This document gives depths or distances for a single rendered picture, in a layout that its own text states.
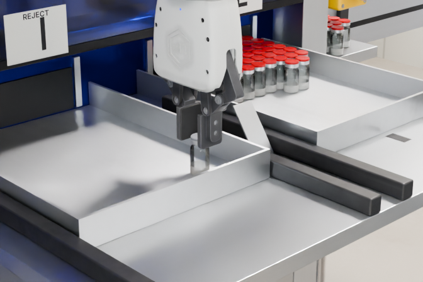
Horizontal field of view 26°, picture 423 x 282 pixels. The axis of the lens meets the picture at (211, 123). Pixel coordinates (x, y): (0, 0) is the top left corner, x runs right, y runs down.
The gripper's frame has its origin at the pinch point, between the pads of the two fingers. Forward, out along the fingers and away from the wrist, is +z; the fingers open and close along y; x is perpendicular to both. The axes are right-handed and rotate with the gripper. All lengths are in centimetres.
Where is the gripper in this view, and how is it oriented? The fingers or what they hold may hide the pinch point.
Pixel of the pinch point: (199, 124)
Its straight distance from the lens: 102.3
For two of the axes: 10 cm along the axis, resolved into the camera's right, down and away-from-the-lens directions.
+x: 7.3, -2.4, 6.4
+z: 0.0, 9.4, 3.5
